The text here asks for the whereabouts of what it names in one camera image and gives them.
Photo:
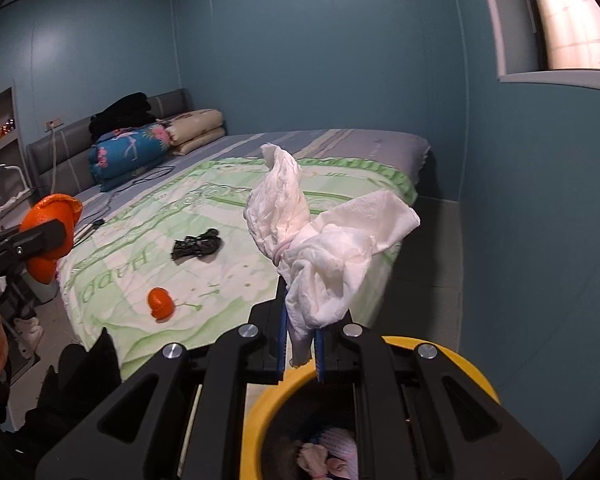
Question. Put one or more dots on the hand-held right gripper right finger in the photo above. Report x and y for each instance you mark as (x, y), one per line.
(321, 360)

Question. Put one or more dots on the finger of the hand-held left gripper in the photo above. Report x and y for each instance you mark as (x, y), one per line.
(30, 240)

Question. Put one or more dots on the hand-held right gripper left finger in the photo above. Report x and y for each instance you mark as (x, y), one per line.
(281, 350)

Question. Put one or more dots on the orange peel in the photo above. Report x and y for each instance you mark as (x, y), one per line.
(50, 210)
(160, 302)

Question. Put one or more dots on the yellow trash bin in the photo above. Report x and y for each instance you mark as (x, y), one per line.
(262, 410)

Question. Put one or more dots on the white tissue bundle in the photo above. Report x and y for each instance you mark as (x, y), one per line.
(320, 260)

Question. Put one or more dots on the grey padded headboard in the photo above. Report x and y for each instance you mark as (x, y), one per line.
(65, 160)

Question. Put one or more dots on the white shoe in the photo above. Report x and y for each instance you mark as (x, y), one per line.
(27, 332)

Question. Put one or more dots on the blue floral quilt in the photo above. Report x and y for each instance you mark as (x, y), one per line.
(125, 155)

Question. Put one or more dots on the small black plastic wrapper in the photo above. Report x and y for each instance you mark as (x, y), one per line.
(195, 247)

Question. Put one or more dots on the black clothing pile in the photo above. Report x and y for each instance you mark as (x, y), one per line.
(122, 112)

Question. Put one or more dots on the green printed blanket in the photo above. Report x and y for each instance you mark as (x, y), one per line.
(205, 195)

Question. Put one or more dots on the beige folded quilt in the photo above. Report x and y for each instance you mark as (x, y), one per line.
(195, 127)

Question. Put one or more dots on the bed with striped sheet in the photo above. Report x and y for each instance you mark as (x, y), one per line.
(330, 140)

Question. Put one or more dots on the white wall shelf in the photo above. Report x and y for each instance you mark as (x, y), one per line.
(0, 152)

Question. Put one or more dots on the wall socket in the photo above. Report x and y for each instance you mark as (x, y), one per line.
(53, 123)

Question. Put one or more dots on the window with grey frame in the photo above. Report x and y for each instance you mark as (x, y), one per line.
(570, 15)

